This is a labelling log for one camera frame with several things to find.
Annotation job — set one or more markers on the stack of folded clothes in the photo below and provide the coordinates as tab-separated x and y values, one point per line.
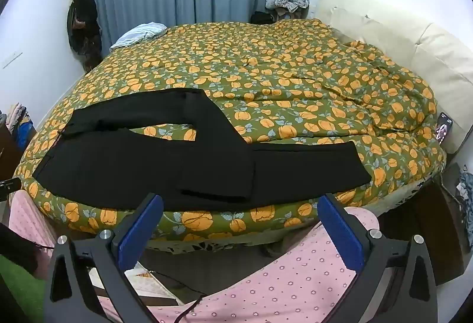
17	120

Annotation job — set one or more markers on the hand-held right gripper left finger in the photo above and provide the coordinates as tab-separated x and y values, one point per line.
140	234

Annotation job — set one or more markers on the dark hanging coat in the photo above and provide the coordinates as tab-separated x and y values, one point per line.
84	16

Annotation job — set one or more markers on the black pants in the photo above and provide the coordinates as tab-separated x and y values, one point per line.
147	164

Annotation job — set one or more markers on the smartphone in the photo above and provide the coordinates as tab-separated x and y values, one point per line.
443	127

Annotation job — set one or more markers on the person's right leg pink pajamas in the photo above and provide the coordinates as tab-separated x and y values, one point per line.
281	282

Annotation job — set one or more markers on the dark cloth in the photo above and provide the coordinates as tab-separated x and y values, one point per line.
18	247

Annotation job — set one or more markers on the brown wooden nightstand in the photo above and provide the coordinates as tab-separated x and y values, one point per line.
436	230

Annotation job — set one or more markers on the person's leg pink pajamas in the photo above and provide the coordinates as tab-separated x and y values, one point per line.
31	223
281	282

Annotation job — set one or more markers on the cream pillow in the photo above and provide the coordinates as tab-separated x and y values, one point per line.
414	46

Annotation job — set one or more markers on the grey white clothes pile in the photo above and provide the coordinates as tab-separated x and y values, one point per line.
287	0

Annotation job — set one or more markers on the green floor mat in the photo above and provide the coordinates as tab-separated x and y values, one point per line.
18	288

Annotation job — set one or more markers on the person's left leg pink pajamas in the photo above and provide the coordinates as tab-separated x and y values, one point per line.
31	223

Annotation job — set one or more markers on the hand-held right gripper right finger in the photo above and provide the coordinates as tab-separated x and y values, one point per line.
342	234

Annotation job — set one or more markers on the green orange floral blanket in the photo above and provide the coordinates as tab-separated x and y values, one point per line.
277	79

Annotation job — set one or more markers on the patterned grey cloth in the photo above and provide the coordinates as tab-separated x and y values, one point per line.
465	190

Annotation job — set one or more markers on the white paper box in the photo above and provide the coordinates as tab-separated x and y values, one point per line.
151	286

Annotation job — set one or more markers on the blue striped pillow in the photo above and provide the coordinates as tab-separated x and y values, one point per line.
138	33

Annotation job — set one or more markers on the black bag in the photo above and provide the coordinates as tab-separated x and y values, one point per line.
261	17

